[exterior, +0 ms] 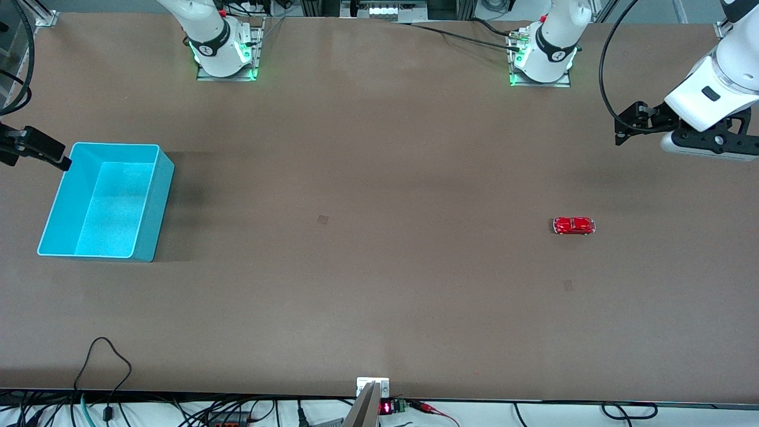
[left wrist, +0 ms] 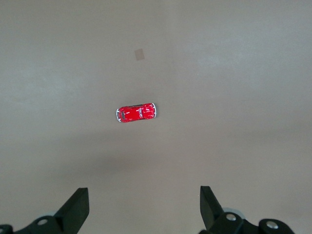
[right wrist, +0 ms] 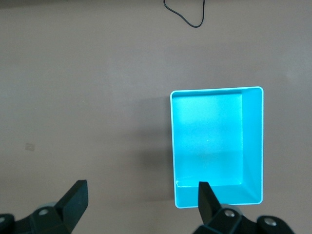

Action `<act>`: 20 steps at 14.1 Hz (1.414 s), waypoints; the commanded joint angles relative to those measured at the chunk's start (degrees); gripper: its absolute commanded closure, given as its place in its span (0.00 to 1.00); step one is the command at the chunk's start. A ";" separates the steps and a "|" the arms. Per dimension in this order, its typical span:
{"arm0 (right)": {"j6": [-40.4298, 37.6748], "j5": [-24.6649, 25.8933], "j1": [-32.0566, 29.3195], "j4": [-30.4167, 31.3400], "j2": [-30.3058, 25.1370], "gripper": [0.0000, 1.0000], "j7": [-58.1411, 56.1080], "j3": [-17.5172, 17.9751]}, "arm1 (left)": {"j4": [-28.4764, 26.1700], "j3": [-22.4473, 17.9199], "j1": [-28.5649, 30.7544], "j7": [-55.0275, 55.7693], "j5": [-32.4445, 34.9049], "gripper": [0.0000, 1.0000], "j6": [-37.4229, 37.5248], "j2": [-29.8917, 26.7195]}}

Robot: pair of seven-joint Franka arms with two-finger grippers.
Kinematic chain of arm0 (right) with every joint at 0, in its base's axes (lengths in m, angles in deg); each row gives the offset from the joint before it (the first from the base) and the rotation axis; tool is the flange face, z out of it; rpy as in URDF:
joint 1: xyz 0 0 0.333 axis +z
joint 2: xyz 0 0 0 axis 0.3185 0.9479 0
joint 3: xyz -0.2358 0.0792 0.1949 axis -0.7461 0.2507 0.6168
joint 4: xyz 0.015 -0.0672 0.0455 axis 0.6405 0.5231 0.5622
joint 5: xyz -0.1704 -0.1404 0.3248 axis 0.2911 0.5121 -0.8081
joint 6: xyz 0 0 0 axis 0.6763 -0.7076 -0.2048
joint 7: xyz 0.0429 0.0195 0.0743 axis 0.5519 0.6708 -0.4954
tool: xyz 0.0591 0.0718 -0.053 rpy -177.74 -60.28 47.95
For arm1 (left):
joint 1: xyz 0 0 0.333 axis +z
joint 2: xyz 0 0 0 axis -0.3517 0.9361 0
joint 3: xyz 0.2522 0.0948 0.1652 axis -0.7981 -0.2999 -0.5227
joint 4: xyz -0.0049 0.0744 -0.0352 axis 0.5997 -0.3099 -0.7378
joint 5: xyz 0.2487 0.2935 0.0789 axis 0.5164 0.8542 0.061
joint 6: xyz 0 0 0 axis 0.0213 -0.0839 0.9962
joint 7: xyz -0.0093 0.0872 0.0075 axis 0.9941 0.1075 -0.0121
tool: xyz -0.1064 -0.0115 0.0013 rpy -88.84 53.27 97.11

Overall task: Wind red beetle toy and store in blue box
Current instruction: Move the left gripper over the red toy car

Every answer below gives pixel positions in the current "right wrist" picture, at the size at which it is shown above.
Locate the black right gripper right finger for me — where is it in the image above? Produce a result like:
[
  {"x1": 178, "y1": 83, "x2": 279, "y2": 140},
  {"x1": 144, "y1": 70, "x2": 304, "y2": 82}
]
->
[{"x1": 192, "y1": 181, "x2": 296, "y2": 234}]

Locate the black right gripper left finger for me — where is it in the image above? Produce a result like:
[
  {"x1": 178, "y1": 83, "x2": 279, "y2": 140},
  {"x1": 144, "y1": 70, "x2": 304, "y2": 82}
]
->
[{"x1": 0, "y1": 179, "x2": 89, "y2": 234}]

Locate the blue open plastic box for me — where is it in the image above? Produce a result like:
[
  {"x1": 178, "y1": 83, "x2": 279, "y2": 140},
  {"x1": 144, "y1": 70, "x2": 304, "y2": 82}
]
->
[{"x1": 170, "y1": 86, "x2": 265, "y2": 209}]

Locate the thin black cable loop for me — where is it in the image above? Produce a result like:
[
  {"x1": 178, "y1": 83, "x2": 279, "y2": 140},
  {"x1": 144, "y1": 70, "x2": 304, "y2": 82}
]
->
[{"x1": 163, "y1": 0, "x2": 205, "y2": 28}]

